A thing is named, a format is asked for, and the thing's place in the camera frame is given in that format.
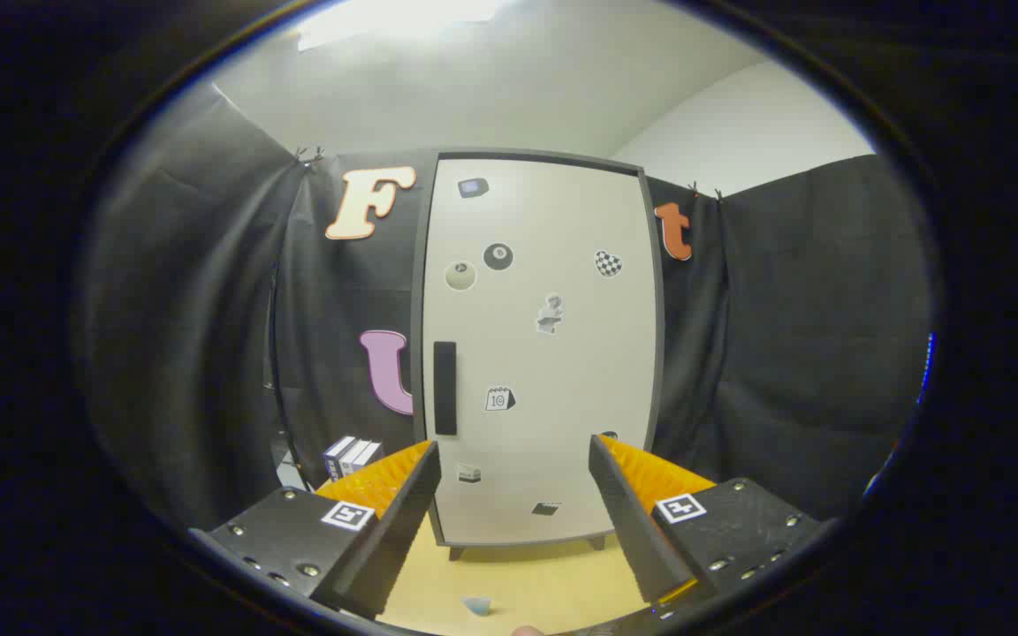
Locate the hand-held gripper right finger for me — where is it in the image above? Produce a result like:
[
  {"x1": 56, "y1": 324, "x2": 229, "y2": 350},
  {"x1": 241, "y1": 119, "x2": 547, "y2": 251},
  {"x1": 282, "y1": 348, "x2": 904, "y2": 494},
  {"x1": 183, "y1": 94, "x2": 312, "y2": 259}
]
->
[{"x1": 589, "y1": 433, "x2": 828, "y2": 619}]

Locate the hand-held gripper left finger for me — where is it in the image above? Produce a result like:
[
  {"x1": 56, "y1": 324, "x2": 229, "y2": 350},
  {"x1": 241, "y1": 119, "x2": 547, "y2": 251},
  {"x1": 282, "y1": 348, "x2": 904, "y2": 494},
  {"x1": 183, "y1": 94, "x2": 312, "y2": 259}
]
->
[{"x1": 189, "y1": 439, "x2": 442, "y2": 619}]

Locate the black door handle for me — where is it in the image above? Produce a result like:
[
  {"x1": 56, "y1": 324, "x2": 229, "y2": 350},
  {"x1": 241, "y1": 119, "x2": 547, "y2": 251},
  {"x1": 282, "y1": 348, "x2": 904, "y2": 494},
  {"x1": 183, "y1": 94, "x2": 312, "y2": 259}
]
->
[{"x1": 433, "y1": 341, "x2": 458, "y2": 436}]

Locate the white cabinet door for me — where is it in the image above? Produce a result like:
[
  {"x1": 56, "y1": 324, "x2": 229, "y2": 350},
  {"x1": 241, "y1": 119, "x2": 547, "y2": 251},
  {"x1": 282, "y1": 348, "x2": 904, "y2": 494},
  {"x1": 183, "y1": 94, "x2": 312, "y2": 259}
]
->
[{"x1": 425, "y1": 157, "x2": 658, "y2": 546}]

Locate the blue book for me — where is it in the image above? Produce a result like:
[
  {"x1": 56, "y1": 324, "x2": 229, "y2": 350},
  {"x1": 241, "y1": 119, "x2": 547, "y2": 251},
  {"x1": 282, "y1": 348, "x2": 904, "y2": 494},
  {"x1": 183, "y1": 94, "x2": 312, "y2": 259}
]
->
[{"x1": 323, "y1": 435, "x2": 356, "y2": 482}]

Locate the dark grey cabinet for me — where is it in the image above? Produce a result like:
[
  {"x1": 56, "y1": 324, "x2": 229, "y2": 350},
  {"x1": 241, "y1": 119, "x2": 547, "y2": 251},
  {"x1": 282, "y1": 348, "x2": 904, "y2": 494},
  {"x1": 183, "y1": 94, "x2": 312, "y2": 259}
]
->
[{"x1": 410, "y1": 148, "x2": 665, "y2": 562}]

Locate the black backdrop cloth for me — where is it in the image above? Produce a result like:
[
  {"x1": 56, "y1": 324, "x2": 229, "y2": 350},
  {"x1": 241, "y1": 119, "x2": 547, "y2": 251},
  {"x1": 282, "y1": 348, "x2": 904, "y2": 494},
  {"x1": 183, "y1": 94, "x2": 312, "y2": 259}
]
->
[{"x1": 76, "y1": 84, "x2": 934, "y2": 540}]

